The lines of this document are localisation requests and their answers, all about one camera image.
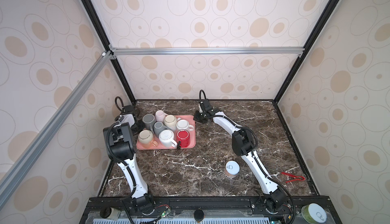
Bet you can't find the small grey mug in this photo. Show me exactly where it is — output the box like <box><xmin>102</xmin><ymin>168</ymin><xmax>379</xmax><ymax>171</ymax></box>
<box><xmin>153</xmin><ymin>121</ymin><xmax>170</xmax><ymax>138</ymax></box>

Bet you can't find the white lidded small can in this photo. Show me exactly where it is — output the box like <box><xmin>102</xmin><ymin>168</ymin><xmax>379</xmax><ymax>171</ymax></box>
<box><xmin>224</xmin><ymin>161</ymin><xmax>240</xmax><ymax>178</ymax></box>

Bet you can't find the black round knob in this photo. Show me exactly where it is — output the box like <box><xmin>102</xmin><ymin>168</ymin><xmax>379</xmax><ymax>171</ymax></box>
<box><xmin>194</xmin><ymin>209</ymin><xmax>205</xmax><ymax>223</ymax></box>

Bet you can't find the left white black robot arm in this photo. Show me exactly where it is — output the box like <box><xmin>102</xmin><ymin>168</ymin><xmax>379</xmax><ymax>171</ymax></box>
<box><xmin>103</xmin><ymin>96</ymin><xmax>155</xmax><ymax>215</ymax></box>

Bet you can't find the beige mug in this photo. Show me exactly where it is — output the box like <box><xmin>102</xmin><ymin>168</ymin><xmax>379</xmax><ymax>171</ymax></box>
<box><xmin>138</xmin><ymin>130</ymin><xmax>158</xmax><ymax>148</ymax></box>

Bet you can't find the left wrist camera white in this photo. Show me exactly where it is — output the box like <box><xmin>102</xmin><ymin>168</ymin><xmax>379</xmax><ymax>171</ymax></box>
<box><xmin>118</xmin><ymin>113</ymin><xmax>135</xmax><ymax>127</ymax></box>

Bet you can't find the red handled tool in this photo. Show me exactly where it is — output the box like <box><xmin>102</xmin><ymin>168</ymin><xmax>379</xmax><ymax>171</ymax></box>
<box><xmin>281</xmin><ymin>172</ymin><xmax>306</xmax><ymax>183</ymax></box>

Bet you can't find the pale pink mug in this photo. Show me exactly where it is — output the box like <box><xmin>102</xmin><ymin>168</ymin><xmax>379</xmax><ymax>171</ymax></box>
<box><xmin>154</xmin><ymin>110</ymin><xmax>167</xmax><ymax>122</ymax></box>

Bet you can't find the white ribbed mug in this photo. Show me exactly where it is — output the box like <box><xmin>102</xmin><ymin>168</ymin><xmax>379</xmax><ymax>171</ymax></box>
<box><xmin>158</xmin><ymin>130</ymin><xmax>177</xmax><ymax>149</ymax></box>

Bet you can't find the white mug red inside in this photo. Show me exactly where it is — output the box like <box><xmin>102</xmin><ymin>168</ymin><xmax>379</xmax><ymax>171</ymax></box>
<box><xmin>176</xmin><ymin>119</ymin><xmax>195</xmax><ymax>131</ymax></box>

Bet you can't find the pink plastic tray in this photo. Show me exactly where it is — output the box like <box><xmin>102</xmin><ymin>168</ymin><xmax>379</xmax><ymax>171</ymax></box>
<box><xmin>137</xmin><ymin>114</ymin><xmax>196</xmax><ymax>150</ymax></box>

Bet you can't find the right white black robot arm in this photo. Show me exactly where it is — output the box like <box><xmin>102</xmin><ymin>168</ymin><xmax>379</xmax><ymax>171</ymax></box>
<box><xmin>194</xmin><ymin>90</ymin><xmax>296</xmax><ymax>222</ymax></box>

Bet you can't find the diagonal aluminium rail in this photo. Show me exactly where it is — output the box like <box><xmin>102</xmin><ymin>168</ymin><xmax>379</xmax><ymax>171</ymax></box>
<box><xmin>1</xmin><ymin>50</ymin><xmax>113</xmax><ymax>208</ymax></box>

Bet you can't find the tall dark grey mug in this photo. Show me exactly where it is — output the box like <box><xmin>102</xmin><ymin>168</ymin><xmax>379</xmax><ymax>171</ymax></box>
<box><xmin>142</xmin><ymin>114</ymin><xmax>156</xmax><ymax>132</ymax></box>

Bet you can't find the horizontal aluminium rail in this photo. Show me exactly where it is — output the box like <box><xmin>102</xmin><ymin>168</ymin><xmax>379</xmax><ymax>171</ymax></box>
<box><xmin>103</xmin><ymin>46</ymin><xmax>305</xmax><ymax>57</ymax></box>

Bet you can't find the cream speckled mug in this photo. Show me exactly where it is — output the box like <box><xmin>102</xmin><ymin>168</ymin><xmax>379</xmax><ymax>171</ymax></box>
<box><xmin>164</xmin><ymin>115</ymin><xmax>177</xmax><ymax>132</ymax></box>

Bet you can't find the black base frame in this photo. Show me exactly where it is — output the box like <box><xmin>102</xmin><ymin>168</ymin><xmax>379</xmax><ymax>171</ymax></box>
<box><xmin>80</xmin><ymin>196</ymin><xmax>342</xmax><ymax>224</ymax></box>

